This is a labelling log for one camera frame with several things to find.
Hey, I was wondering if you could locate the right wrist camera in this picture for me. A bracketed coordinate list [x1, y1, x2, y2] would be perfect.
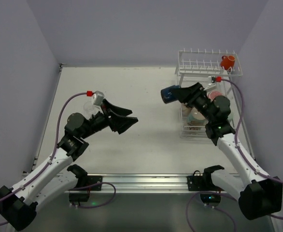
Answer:
[205, 76, 222, 92]

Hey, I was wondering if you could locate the cream mug with teal base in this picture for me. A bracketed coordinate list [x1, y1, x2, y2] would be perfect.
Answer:
[186, 107, 205, 126]

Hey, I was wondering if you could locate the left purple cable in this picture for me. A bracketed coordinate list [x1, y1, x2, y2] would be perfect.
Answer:
[0, 90, 117, 227]

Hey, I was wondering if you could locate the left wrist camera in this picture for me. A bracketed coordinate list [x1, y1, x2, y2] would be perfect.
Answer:
[91, 91, 105, 107]

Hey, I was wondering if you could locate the dark blue mug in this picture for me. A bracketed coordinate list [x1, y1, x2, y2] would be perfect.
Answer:
[160, 85, 181, 104]

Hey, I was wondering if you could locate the right black controller box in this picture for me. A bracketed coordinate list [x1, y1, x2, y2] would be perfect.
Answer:
[200, 194, 221, 207]

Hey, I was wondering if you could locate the left black controller box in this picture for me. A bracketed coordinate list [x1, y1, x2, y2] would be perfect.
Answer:
[69, 193, 89, 205]

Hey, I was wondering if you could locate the white wire dish rack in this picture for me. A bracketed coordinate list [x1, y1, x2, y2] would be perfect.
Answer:
[175, 49, 242, 138]

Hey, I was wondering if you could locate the purple cable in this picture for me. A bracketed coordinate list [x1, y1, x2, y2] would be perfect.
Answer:
[0, 90, 117, 227]
[185, 76, 283, 232]

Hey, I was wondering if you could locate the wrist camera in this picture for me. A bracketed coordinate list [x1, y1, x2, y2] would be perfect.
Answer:
[91, 91, 105, 107]
[205, 76, 222, 92]

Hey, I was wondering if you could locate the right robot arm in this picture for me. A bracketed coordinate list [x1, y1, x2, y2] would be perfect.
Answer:
[170, 83, 283, 220]

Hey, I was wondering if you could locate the aluminium mounting rail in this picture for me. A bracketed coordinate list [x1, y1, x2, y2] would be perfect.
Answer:
[17, 172, 270, 194]

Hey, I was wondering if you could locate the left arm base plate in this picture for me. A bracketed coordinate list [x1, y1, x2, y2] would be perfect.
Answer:
[69, 174, 103, 191]

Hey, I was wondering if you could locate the black controller box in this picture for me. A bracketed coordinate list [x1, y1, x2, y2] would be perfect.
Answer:
[200, 194, 221, 207]
[69, 193, 89, 205]

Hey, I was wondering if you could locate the orange mug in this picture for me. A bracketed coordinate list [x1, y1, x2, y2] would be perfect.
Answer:
[220, 55, 236, 71]

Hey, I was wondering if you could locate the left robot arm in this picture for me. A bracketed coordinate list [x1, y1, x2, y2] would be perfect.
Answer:
[0, 99, 138, 232]

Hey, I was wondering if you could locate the light pink ribbed mug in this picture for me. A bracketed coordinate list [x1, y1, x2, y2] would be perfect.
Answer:
[181, 106, 192, 117]

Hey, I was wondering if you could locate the mint green cup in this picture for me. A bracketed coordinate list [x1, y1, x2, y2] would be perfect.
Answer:
[228, 111, 234, 122]

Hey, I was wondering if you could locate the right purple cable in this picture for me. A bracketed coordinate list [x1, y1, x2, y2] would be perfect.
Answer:
[185, 76, 283, 232]

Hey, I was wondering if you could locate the pink patterned mug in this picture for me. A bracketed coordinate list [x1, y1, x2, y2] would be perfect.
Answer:
[208, 90, 223, 101]

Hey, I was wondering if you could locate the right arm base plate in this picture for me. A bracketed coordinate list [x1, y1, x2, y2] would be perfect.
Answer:
[186, 175, 217, 191]

